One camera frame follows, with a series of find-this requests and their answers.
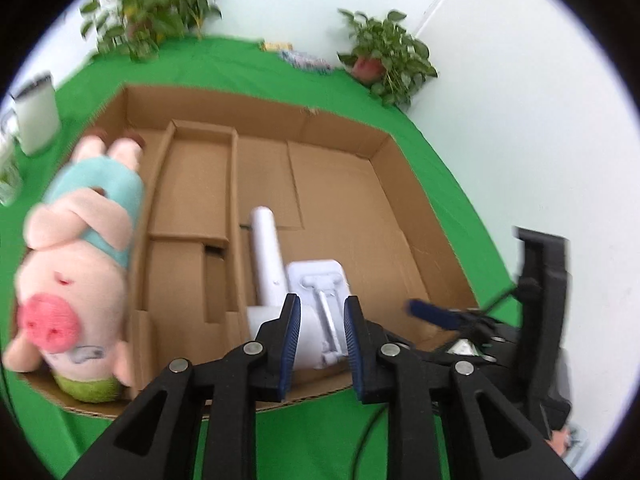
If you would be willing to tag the white handheld appliance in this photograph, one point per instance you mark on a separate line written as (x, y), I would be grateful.
(265, 250)

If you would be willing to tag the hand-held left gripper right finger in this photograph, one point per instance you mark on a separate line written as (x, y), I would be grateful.
(352, 345)

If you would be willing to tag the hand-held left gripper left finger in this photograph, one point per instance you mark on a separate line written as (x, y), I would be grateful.
(290, 340)

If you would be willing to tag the white tumbler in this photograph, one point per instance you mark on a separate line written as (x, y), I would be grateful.
(35, 120)

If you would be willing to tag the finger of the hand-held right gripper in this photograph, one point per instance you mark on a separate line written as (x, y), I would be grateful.
(440, 312)

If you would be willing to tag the potted plant in red pot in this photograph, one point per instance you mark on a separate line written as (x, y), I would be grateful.
(385, 50)

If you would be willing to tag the clear glass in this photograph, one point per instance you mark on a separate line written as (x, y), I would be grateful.
(7, 175)

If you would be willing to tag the large leafy potted plant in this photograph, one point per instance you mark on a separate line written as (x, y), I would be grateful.
(150, 10)

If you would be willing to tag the patterned packet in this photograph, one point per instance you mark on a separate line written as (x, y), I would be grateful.
(307, 61)

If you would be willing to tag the green tablecloth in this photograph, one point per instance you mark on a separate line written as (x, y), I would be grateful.
(440, 185)

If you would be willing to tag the pink pig plush toy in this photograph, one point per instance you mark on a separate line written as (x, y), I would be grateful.
(75, 270)

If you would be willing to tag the large cardboard box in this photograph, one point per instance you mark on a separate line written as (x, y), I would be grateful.
(340, 185)

